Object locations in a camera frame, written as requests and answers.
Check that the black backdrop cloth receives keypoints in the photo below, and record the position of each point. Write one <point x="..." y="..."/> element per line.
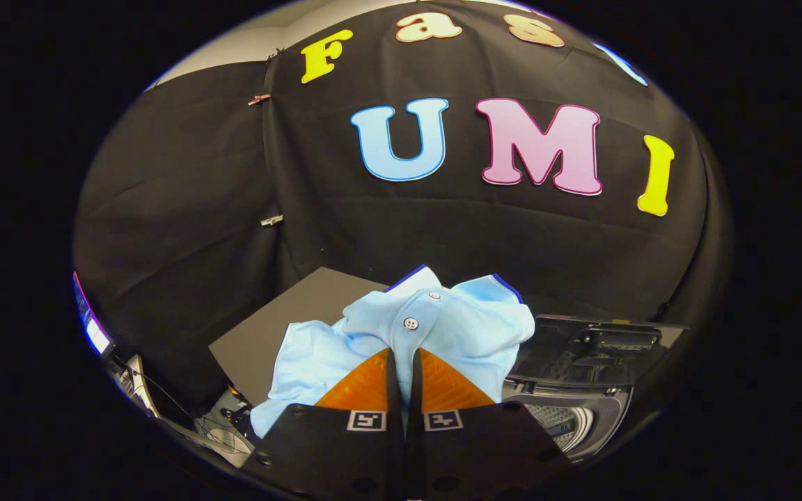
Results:
<point x="443" y="236"/>

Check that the light blue polo shirt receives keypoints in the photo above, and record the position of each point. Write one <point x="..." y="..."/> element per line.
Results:
<point x="470" y="327"/>

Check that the copper clip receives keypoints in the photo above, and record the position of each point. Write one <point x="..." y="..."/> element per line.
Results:
<point x="259" y="99"/>

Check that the silver clip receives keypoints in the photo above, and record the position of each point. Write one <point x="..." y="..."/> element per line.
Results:
<point x="271" y="220"/>

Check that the bright screen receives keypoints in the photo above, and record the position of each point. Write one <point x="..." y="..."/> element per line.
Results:
<point x="91" y="323"/>

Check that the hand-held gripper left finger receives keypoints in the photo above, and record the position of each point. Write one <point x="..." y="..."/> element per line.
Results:
<point x="331" y="459"/>

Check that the grey stand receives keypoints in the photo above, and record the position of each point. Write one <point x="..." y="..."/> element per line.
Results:
<point x="282" y="334"/>

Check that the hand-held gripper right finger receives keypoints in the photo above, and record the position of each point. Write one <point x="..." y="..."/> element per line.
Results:
<point x="484" y="459"/>

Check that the white device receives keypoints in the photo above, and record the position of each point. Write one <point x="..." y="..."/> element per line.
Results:
<point x="138" y="386"/>

